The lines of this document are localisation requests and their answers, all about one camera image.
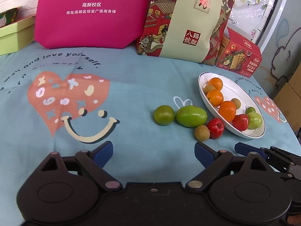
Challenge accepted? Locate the red apple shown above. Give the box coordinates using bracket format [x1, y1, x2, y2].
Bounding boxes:
[207, 118, 224, 139]
[232, 114, 249, 132]

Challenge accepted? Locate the small green lime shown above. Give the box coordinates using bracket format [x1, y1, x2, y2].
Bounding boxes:
[245, 107, 256, 115]

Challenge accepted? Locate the large orange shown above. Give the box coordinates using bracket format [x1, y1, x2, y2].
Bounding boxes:
[218, 101, 237, 122]

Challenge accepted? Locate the brown kiwi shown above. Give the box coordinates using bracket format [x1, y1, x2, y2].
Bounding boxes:
[194, 125, 210, 142]
[231, 98, 241, 110]
[203, 84, 216, 95]

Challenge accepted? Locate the red apple in plate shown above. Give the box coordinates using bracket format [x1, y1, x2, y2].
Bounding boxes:
[232, 114, 249, 132]

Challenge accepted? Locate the brown kiwi front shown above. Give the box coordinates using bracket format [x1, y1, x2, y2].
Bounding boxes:
[194, 125, 210, 142]

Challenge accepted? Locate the green apple in plate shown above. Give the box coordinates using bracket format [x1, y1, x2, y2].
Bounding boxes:
[247, 112, 263, 130]

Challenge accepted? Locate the green mango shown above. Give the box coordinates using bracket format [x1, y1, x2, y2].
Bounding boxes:
[176, 106, 208, 128]

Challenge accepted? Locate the white oval plate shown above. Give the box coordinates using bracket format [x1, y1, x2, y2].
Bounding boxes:
[198, 72, 266, 139]

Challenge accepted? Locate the round green fruit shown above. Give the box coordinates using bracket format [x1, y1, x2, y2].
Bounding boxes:
[154, 105, 175, 125]

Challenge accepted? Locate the small orange upper plate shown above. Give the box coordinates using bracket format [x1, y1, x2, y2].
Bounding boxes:
[209, 78, 223, 91]

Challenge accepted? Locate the light blue printed tablecloth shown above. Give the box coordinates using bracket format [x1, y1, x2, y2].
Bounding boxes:
[1, 43, 300, 225]

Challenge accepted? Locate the red cracker box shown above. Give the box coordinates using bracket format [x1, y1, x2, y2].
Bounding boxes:
[215, 28, 262, 78]

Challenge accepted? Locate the red patterned gift bag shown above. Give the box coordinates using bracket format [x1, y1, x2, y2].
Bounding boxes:
[137, 0, 235, 66]

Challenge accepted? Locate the green gift box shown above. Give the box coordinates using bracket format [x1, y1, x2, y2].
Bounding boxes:
[0, 6, 35, 55]

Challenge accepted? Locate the magenta fabric bag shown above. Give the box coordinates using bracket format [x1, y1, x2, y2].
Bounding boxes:
[35, 0, 150, 49]

